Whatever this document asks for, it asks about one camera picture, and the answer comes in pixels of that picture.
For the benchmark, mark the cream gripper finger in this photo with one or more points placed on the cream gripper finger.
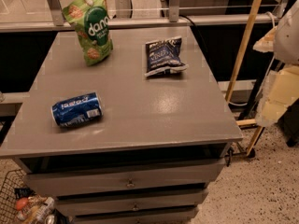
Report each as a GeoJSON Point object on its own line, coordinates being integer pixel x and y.
{"type": "Point", "coordinates": [281, 90]}
{"type": "Point", "coordinates": [266, 43]}

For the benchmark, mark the blue pepsi can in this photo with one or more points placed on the blue pepsi can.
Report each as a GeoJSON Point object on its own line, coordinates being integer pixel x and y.
{"type": "Point", "coordinates": [77, 110]}

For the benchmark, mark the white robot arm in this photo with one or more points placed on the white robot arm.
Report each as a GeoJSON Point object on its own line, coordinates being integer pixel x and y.
{"type": "Point", "coordinates": [286, 43]}

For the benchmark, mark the dark blue chip bag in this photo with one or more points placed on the dark blue chip bag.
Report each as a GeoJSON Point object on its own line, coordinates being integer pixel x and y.
{"type": "Point", "coordinates": [163, 57]}

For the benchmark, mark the top grey drawer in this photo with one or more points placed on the top grey drawer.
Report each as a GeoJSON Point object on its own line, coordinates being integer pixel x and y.
{"type": "Point", "coordinates": [125, 177]}

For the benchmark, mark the grey drawer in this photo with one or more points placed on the grey drawer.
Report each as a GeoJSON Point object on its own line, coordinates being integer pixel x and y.
{"type": "Point", "coordinates": [169, 214]}
{"type": "Point", "coordinates": [131, 202]}
{"type": "Point", "coordinates": [125, 177]}

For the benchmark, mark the grey drawer cabinet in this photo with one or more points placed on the grey drawer cabinet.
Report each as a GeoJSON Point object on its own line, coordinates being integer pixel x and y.
{"type": "Point", "coordinates": [146, 120]}

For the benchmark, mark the bottom grey drawer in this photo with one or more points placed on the bottom grey drawer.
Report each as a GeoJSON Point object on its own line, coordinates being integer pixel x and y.
{"type": "Point", "coordinates": [169, 214]}

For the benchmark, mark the green snack bag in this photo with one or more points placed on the green snack bag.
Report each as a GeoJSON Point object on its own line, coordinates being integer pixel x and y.
{"type": "Point", "coordinates": [90, 21]}

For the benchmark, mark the middle grey drawer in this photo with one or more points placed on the middle grey drawer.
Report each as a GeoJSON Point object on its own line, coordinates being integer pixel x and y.
{"type": "Point", "coordinates": [131, 202]}

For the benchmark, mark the white bottle in basket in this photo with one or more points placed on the white bottle in basket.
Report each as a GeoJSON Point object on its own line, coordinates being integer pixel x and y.
{"type": "Point", "coordinates": [45, 209]}

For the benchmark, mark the orange round item in basket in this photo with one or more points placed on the orange round item in basket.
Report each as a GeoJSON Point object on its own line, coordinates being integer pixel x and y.
{"type": "Point", "coordinates": [22, 202]}

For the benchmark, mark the metal railing frame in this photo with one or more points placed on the metal railing frame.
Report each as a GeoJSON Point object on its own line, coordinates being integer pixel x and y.
{"type": "Point", "coordinates": [47, 15]}

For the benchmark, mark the black wire basket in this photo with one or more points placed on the black wire basket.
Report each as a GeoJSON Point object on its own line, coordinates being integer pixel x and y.
{"type": "Point", "coordinates": [11, 190]}

